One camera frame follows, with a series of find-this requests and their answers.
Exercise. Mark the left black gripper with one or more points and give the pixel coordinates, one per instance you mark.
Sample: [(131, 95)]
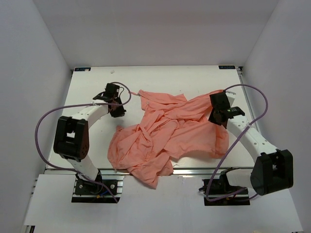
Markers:
[(119, 113)]

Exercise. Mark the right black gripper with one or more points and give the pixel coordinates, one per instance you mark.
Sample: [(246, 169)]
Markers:
[(212, 118)]

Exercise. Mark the salmon pink jacket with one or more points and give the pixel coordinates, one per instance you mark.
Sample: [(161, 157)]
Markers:
[(171, 127)]

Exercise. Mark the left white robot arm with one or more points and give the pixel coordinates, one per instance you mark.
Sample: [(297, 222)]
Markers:
[(71, 140)]

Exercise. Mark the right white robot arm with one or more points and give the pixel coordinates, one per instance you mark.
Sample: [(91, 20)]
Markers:
[(273, 168)]

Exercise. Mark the left blue table label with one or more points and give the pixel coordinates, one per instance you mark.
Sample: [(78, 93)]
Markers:
[(82, 69)]

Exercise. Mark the blue table label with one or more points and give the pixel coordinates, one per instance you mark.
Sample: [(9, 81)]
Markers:
[(226, 67), (82, 69)]

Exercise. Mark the right blue table label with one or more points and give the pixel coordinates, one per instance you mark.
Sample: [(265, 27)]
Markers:
[(226, 67)]

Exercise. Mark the front white panel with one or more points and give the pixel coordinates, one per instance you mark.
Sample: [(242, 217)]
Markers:
[(174, 205)]

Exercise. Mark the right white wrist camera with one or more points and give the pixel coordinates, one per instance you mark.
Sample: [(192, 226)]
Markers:
[(231, 96)]

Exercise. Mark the right aluminium side rail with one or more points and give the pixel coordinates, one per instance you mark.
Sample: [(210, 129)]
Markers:
[(256, 107)]

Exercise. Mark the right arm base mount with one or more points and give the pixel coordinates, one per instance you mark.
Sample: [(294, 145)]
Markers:
[(220, 187)]

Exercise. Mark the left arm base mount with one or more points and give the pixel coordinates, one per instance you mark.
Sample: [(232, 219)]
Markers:
[(88, 192)]

